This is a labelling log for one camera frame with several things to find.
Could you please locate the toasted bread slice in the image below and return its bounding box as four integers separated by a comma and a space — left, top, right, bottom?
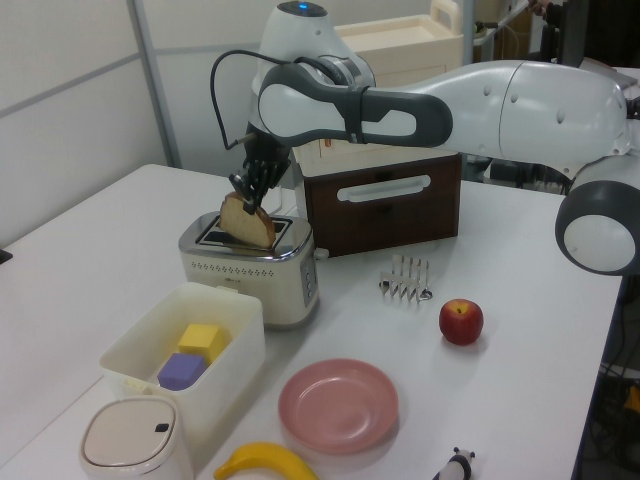
219, 192, 277, 250

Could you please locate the yellow banana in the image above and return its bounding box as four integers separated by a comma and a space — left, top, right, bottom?
213, 441, 321, 480

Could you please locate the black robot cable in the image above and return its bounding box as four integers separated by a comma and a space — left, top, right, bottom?
210, 49, 351, 151

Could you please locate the small white desktop bin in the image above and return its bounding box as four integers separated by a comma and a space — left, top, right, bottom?
78, 394, 195, 480

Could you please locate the yellow cube block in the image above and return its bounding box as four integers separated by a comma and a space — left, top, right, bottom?
177, 323, 232, 365

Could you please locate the cream and chrome toaster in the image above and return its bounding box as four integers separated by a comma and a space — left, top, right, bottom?
177, 210, 331, 331

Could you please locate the grey metal partition post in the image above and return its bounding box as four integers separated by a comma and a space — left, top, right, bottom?
127, 0, 182, 169

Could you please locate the pink plate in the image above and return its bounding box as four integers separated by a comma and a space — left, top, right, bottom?
277, 358, 400, 455

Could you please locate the panda figure pen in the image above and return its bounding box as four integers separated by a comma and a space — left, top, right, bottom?
432, 447, 476, 480

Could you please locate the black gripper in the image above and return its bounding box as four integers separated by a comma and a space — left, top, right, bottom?
228, 130, 295, 214

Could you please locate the red apple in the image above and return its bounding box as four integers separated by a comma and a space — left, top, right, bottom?
438, 298, 485, 346

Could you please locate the white plastic storage box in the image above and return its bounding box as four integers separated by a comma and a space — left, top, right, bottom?
99, 281, 267, 449

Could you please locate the white toaster power cord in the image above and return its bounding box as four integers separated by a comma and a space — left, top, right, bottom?
272, 185, 301, 219

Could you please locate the silver toast rack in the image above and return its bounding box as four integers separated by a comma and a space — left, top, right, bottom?
378, 254, 434, 305

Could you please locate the brown wooden drawer box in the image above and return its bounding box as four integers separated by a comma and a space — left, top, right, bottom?
302, 152, 462, 259

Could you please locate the purple cube block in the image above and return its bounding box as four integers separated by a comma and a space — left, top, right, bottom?
156, 352, 209, 392

